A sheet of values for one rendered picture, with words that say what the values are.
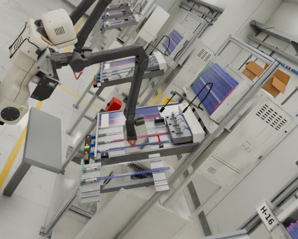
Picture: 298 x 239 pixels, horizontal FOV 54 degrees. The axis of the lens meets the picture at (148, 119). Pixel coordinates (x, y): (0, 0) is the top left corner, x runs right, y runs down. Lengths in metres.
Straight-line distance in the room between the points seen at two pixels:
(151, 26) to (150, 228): 4.79
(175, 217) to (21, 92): 1.43
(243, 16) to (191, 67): 2.15
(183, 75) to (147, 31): 3.25
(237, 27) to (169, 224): 3.69
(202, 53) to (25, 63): 2.06
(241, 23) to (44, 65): 4.11
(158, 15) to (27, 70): 4.89
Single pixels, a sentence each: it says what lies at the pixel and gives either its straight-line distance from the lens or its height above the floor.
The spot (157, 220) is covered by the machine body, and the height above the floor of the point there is 0.49.
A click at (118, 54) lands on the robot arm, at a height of 1.39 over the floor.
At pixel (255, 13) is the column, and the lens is 5.37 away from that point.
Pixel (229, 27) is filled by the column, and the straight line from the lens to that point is 5.23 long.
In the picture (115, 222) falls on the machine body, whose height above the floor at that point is 0.32.
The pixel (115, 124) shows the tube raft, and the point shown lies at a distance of 2.36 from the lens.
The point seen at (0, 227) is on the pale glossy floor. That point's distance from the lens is 2.32.
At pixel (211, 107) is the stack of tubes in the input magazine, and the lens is 2.01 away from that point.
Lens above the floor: 1.73
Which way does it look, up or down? 18 degrees down
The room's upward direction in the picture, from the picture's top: 39 degrees clockwise
